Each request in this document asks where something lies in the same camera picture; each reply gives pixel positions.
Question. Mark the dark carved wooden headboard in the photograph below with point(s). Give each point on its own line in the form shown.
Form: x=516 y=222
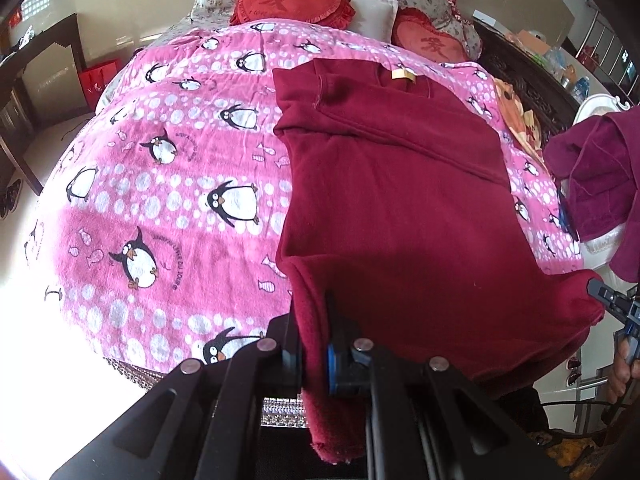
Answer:
x=553 y=106

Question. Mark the small red heart cushion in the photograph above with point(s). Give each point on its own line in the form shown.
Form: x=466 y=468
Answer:
x=414 y=32

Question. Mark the pink penguin blanket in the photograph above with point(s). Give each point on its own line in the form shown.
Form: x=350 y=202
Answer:
x=158 y=227

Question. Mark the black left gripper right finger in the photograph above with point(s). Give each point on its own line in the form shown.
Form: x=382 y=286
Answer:
x=406 y=435

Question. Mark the magenta clothes pile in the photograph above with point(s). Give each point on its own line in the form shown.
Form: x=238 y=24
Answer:
x=598 y=160

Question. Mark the orange patterned cloth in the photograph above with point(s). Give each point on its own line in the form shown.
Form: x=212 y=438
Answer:
x=522 y=124

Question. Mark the black slippers on floor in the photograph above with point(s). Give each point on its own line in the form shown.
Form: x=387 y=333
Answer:
x=9 y=198

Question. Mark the dark wooden desk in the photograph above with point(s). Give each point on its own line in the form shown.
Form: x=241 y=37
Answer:
x=27 y=107

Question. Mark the person's right hand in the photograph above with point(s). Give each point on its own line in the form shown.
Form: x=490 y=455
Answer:
x=621 y=373

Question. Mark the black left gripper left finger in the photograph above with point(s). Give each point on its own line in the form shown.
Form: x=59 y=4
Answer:
x=234 y=391

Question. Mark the dark red sweater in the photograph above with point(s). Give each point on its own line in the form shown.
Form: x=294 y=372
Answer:
x=402 y=220

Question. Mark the large red heart cushion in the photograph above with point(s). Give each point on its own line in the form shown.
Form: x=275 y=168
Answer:
x=332 y=13

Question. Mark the metal stair railing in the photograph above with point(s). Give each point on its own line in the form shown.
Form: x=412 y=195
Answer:
x=605 y=56

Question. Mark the white laundry basket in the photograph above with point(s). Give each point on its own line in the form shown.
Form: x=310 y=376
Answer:
x=598 y=252

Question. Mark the white square pillow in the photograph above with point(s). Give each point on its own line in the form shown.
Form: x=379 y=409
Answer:
x=374 y=19

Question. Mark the red gift bag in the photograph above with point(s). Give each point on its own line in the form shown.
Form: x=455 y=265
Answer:
x=93 y=80

